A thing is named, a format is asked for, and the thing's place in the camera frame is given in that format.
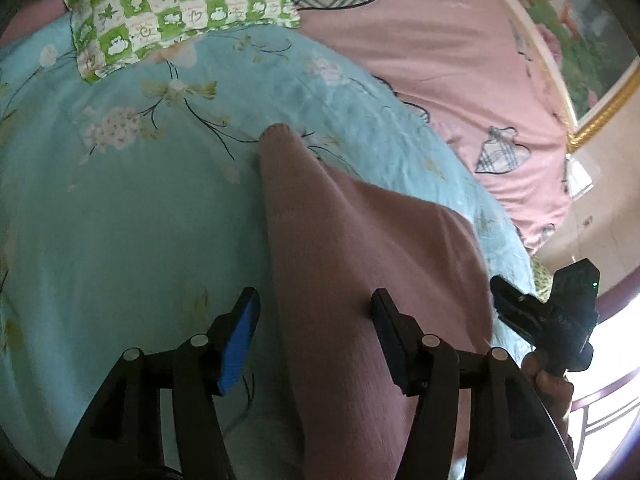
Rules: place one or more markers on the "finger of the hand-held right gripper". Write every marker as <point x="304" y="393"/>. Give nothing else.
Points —
<point x="515" y="307"/>

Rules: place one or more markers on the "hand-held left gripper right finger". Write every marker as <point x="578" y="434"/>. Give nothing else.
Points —
<point x="395" y="345"/>

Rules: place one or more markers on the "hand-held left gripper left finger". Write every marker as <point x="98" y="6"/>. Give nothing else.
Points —
<point x="240" y="340"/>

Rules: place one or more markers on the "mauve knitted sweater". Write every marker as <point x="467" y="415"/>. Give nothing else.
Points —
<point x="350" y="240"/>

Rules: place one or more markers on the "person's right hand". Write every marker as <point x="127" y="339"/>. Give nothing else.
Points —
<point x="550" y="392"/>

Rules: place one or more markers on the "teal floral bedsheet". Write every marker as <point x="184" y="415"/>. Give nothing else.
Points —
<point x="125" y="220"/>

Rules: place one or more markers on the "pink heart-print quilt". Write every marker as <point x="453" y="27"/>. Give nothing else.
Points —
<point x="450" y="60"/>

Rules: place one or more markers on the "gold-framed floral painting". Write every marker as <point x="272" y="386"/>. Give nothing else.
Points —
<point x="575" y="25"/>

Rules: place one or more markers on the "green checkered pillow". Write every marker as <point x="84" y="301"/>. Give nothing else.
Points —
<point x="165" y="5"/>

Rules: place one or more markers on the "dark red metal frame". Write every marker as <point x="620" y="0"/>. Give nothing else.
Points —
<point x="607" y="390"/>

